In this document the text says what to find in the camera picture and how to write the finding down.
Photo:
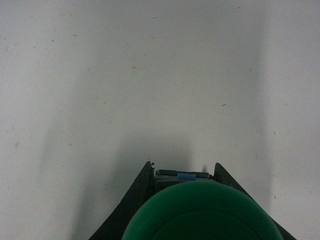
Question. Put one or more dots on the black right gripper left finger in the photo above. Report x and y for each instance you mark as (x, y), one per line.
(140, 191)

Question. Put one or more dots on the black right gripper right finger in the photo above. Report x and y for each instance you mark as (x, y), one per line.
(222, 176)

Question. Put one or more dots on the green mushroom push button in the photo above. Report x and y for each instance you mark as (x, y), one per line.
(186, 206)

